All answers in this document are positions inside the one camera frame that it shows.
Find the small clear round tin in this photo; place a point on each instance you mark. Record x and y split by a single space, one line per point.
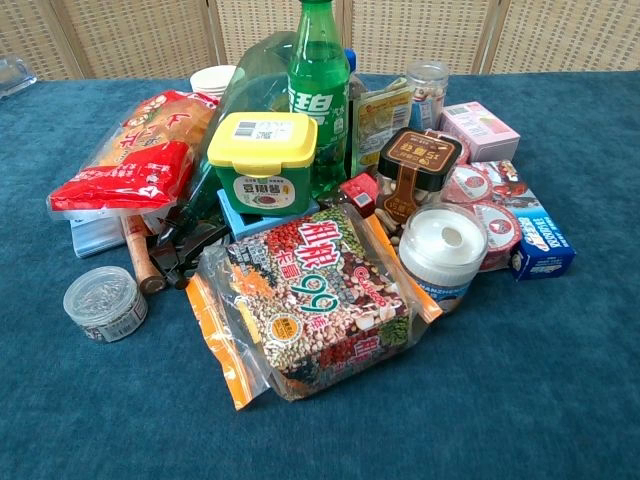
104 303

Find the white paper cup stack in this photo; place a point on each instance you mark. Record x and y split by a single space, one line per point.
210 82

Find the woven rattan folding screen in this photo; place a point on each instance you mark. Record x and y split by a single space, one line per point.
150 35

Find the yellow green label pouch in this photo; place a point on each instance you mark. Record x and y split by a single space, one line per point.
380 122

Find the mixed grains orange-edged bag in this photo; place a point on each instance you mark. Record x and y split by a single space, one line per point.
315 295

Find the pink cardboard box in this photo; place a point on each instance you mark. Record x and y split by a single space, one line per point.
480 131

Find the small red box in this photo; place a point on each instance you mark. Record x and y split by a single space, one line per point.
361 192

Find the yellow lid green sauce tub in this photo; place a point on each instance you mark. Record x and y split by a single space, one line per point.
263 160

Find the black lid nut jar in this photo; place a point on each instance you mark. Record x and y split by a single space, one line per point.
417 167

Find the blue cap bottle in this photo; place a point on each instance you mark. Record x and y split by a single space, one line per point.
353 70

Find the clear plastic container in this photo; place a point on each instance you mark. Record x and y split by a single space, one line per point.
14 75

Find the red transparent snack bag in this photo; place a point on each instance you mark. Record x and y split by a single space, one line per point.
140 165

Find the clear plastic candy jar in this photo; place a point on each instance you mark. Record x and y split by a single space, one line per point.
425 95

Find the blue and white box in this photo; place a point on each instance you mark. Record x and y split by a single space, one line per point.
537 225

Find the light blue flat box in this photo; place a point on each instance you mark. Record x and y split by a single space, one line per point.
235 220

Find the white lid round jar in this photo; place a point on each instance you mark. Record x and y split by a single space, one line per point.
440 255

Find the light blue packet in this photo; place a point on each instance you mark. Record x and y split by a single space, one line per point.
95 237

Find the blue teal tablecloth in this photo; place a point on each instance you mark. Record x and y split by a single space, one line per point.
320 400

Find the green spray bottle black trigger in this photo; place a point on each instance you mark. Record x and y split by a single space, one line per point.
235 100

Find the green Sprite bottle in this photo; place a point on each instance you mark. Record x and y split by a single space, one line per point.
318 105

